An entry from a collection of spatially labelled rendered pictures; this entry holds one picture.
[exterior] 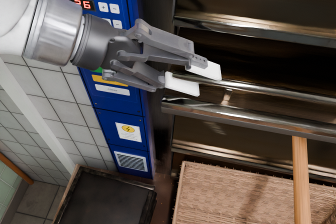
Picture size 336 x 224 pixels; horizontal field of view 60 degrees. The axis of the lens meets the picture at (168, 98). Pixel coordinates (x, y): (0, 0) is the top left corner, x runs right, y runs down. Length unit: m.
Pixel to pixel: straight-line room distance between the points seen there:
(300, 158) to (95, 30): 0.51
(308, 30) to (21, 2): 0.43
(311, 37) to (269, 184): 0.66
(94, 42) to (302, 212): 0.50
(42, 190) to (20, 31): 1.71
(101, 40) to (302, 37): 0.32
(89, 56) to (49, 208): 1.64
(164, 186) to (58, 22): 1.00
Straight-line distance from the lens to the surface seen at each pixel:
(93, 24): 0.41
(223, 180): 1.08
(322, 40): 0.54
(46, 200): 2.01
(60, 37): 0.39
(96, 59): 0.41
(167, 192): 1.27
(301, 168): 0.69
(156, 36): 0.41
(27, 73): 0.91
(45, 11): 0.39
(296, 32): 0.52
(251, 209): 1.23
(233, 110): 0.52
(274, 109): 0.56
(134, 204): 1.06
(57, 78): 0.86
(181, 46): 0.43
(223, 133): 0.89
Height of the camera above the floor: 1.80
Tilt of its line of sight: 55 degrees down
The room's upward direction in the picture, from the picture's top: straight up
